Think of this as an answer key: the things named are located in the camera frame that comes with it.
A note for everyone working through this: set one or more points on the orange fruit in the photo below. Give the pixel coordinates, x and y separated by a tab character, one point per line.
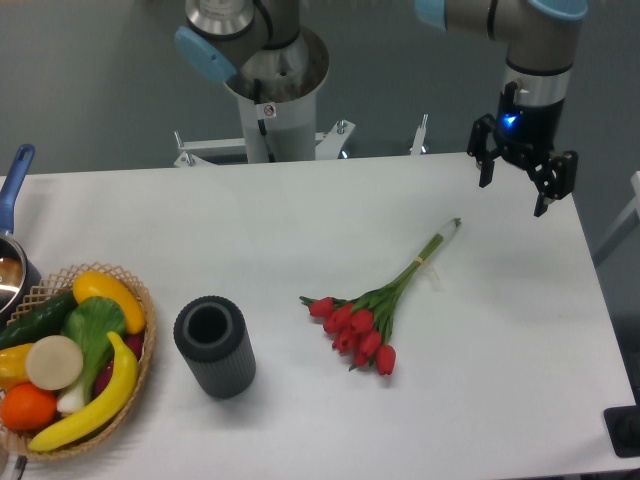
28	408

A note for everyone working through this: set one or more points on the yellow bell pepper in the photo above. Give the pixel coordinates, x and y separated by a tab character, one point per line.
13	366

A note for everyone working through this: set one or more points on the dark grey ribbed vase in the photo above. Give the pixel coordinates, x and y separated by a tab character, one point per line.
211	334

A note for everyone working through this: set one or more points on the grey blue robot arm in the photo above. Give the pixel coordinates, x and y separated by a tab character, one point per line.
541	37

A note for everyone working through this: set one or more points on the purple red vegetable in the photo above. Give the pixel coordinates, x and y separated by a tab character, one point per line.
135	344

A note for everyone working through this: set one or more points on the yellow banana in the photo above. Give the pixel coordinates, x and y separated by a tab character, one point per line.
100	410

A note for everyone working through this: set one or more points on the green cucumber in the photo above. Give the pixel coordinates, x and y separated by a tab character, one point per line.
43	320

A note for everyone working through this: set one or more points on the woven wicker basket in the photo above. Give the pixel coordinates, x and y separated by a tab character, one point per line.
52	286

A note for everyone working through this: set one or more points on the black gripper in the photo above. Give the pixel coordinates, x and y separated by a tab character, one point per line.
524	136

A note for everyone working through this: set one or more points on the green bok choy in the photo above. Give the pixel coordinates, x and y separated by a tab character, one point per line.
88	325

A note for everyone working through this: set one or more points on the red tulip bouquet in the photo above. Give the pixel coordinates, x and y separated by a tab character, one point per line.
363	326

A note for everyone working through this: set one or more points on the white metal base frame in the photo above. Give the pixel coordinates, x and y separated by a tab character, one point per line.
337	143

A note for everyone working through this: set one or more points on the white furniture part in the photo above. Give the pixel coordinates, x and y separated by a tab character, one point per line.
621	227

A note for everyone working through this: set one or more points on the beige round disc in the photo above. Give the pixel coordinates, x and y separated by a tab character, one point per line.
54	362

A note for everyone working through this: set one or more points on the blue handled saucepan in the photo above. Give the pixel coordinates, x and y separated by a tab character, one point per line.
18	273

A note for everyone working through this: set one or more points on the yellow squash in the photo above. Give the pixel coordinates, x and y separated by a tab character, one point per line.
111	298

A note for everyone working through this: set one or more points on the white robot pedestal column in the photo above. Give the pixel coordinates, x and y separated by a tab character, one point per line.
276	95

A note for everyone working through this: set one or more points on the black device at edge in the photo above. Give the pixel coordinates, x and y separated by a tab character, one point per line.
623	428

